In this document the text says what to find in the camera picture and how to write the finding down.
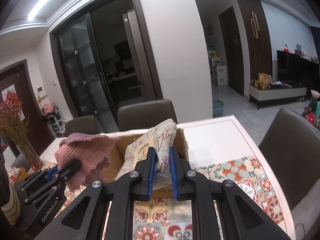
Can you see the teal waste basket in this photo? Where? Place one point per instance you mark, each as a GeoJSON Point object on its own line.
{"type": "Point", "coordinates": [217, 108]}

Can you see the grey chair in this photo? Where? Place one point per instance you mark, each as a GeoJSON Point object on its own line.
{"type": "Point", "coordinates": [291, 148]}
{"type": "Point", "coordinates": [84, 124]}
{"type": "Point", "coordinates": [145, 115]}

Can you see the mauve knitted cloth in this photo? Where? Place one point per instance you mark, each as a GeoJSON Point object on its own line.
{"type": "Point", "coordinates": [92, 150]}

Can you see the grey chair left back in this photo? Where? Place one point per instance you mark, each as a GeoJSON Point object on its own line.
{"type": "Point", "coordinates": [84, 124]}

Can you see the dark sliding glass door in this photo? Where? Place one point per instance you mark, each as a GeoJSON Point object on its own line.
{"type": "Point", "coordinates": [104, 60]}

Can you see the black television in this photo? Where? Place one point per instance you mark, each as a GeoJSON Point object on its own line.
{"type": "Point", "coordinates": [292, 67]}

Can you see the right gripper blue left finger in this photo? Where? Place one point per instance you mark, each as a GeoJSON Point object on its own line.
{"type": "Point", "coordinates": [151, 164]}

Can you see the grey chair middle back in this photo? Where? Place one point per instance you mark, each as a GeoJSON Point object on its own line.
{"type": "Point", "coordinates": [145, 115]}

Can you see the grey chair right side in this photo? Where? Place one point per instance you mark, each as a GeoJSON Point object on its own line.
{"type": "Point", "coordinates": [291, 148]}

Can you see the shoe rack with items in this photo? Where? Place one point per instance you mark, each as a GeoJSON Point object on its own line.
{"type": "Point", "coordinates": [54, 119]}

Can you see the patterned white tablecloth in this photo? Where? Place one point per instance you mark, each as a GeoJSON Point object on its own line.
{"type": "Point", "coordinates": [220, 149]}

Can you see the white storage box hallway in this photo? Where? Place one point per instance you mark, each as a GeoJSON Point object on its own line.
{"type": "Point", "coordinates": [219, 71]}

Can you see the glass vase with dried flowers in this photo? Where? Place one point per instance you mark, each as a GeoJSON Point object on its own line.
{"type": "Point", "coordinates": [16, 129]}

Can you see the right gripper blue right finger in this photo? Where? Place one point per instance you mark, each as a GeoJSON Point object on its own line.
{"type": "Point", "coordinates": [174, 171]}

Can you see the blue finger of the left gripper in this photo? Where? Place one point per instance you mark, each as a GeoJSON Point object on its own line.
{"type": "Point", "coordinates": [50, 173]}
{"type": "Point", "coordinates": [69, 170]}

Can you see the white tv cabinet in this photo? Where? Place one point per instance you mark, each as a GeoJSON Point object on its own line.
{"type": "Point", "coordinates": [275, 95]}

